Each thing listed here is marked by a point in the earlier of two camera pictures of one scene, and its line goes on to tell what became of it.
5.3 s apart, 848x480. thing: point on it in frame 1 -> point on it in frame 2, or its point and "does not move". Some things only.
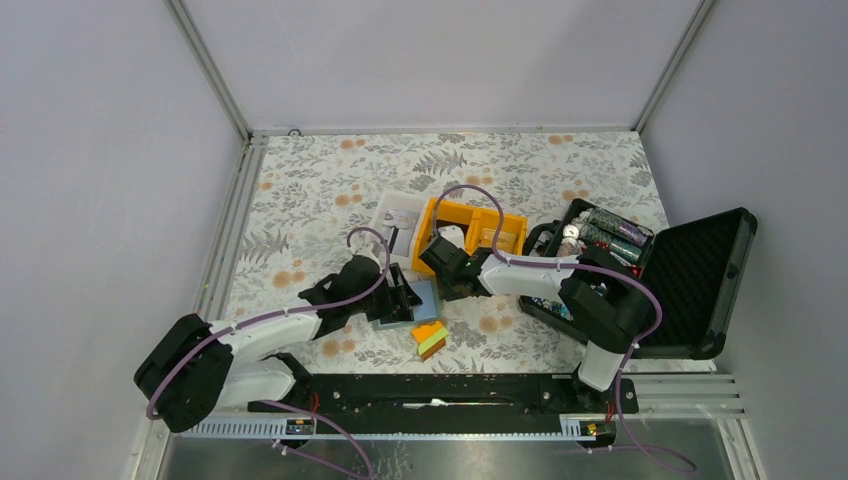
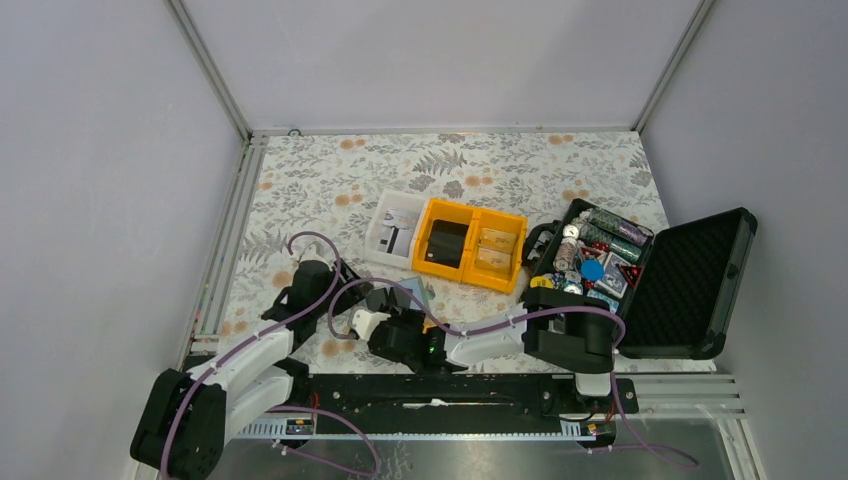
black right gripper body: [449, 292] -> [409, 319]
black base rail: [450, 394] does not move
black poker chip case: [695, 268] does not move
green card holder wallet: [425, 291] does not move
